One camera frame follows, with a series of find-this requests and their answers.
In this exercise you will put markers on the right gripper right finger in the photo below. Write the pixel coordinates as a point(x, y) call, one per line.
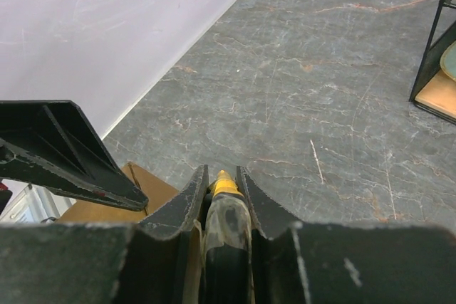
point(366, 262)

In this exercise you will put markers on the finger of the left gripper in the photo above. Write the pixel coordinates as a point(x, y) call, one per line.
point(51, 143)

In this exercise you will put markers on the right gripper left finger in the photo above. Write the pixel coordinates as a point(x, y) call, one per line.
point(154, 261)

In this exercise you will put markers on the yellow utility knife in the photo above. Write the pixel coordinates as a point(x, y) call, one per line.
point(226, 245)

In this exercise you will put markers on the teal rectangular plate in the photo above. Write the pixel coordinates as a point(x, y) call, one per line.
point(448, 61)

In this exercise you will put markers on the black wire wooden shelf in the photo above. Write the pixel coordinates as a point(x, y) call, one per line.
point(434, 87)

